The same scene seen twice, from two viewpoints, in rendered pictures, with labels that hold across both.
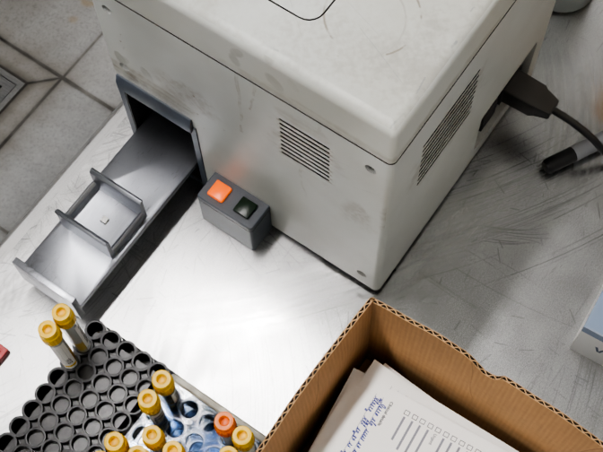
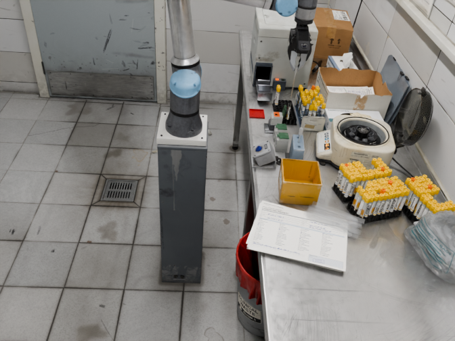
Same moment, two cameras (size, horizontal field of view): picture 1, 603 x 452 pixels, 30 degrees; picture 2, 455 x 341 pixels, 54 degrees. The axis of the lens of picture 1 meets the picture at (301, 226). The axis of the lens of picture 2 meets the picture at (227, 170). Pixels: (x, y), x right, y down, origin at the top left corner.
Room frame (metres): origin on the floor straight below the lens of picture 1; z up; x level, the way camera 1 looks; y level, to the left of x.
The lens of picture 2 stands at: (-0.92, 1.53, 1.93)
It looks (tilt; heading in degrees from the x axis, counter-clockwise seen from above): 39 degrees down; 318
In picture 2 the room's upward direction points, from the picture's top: 5 degrees clockwise
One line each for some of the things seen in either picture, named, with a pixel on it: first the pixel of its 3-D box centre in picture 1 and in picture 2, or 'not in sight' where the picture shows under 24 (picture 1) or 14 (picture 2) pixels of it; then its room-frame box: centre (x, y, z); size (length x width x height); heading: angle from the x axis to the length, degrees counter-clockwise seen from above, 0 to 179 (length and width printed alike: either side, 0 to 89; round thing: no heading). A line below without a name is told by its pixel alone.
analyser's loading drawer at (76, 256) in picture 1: (119, 198); (263, 84); (0.43, 0.16, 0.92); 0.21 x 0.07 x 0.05; 143
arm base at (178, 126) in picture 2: not in sight; (184, 117); (0.35, 0.66, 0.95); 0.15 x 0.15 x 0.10
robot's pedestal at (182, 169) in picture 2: not in sight; (183, 209); (0.35, 0.66, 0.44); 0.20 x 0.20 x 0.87; 53
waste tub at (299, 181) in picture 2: not in sight; (298, 182); (-0.18, 0.54, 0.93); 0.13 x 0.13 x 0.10; 49
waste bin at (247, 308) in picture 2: not in sight; (271, 284); (-0.12, 0.48, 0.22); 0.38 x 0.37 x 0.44; 143
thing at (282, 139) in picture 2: not in sight; (282, 142); (0.04, 0.40, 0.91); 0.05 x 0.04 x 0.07; 53
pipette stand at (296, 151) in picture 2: not in sight; (296, 152); (-0.05, 0.42, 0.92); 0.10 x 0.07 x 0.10; 137
